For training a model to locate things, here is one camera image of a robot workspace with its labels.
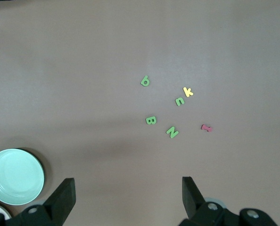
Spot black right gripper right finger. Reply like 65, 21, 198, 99
177, 176, 279, 226

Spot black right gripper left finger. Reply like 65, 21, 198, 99
5, 178, 76, 226

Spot green foam capital N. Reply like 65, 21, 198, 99
165, 126, 179, 139

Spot light green plate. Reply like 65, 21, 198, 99
0, 148, 45, 206

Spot yellow foam letter k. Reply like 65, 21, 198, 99
182, 87, 194, 98

